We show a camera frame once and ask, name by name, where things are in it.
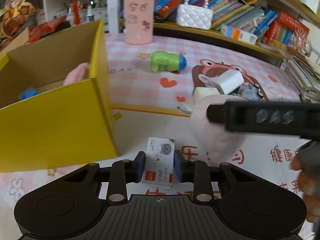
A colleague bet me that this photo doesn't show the white quilted handbag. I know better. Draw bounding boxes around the white quilted handbag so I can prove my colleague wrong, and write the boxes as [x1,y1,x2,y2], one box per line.
[177,0,214,30]

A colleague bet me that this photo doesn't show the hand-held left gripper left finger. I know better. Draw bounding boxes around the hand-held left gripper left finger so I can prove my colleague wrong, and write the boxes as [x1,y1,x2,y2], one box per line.
[60,151,146,205]

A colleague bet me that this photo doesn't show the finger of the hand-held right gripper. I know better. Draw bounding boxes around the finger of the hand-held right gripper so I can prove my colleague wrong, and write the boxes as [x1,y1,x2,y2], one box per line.
[207,103,227,125]

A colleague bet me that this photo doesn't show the orange and white carton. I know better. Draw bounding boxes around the orange and white carton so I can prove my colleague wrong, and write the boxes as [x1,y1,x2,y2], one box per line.
[220,24,258,45]

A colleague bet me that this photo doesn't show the cream soft block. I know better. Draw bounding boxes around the cream soft block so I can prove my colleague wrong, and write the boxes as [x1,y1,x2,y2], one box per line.
[194,87,221,104]

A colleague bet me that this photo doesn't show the green toy with blue cap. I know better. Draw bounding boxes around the green toy with blue cap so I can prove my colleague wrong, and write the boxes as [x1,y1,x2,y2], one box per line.
[149,51,188,74]

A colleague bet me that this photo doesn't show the red foil bags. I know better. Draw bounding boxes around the red foil bags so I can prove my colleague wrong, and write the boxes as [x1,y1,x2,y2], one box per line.
[28,15,67,43]

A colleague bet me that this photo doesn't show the red gold foil bag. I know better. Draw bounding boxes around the red gold foil bag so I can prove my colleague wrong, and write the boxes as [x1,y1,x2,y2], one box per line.
[0,0,47,38]

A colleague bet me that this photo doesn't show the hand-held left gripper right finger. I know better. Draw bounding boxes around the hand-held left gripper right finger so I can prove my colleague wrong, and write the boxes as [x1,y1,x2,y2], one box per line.
[174,150,258,204]

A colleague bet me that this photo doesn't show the person's right hand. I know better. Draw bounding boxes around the person's right hand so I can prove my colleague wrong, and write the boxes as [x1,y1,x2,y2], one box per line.
[290,154,320,223]

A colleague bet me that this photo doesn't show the small blue toy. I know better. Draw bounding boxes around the small blue toy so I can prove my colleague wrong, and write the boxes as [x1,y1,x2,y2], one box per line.
[19,87,39,101]

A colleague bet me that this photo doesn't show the white staple box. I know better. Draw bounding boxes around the white staple box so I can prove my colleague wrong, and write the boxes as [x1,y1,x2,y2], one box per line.
[142,137,177,187]

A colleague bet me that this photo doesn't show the yellow cardboard box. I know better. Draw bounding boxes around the yellow cardboard box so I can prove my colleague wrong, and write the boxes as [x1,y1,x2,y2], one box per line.
[0,19,118,173]

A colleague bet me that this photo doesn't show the white desktop organizer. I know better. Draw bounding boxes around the white desktop organizer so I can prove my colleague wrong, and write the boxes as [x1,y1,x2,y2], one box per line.
[41,0,111,33]

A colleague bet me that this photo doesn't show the pink fluffy pom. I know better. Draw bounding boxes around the pink fluffy pom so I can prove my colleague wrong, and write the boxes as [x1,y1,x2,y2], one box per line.
[189,96,248,163]

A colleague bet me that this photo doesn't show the pink plush toy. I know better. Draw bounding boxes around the pink plush toy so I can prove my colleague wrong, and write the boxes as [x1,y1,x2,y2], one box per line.
[63,62,90,86]

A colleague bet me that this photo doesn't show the grey plush keychain toy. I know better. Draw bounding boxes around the grey plush keychain toy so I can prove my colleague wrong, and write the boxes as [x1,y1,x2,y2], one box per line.
[235,82,263,102]

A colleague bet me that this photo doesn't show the pink printed tablecloth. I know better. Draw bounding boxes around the pink printed tablecloth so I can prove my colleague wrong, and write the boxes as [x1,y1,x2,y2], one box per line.
[0,31,320,240]

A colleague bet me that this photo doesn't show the stack of magazines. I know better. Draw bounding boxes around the stack of magazines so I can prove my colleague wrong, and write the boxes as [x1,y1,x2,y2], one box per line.
[279,52,320,103]

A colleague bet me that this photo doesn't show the row of colourful books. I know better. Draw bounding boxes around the row of colourful books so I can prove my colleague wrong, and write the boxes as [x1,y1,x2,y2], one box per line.
[139,0,310,47]

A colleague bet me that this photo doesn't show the pink cylindrical container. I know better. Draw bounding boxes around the pink cylindrical container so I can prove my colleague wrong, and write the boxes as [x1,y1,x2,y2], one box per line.
[124,0,155,45]

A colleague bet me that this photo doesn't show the white charger plug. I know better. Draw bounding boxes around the white charger plug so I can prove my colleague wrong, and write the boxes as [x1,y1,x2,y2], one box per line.
[209,70,244,95]

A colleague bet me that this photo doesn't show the red pen with pompom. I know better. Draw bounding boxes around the red pen with pompom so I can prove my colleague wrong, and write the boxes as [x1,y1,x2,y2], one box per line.
[72,0,81,26]

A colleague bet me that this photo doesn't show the brown cardboard sheet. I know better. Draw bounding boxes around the brown cardboard sheet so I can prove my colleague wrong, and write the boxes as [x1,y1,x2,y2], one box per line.
[0,27,31,56]

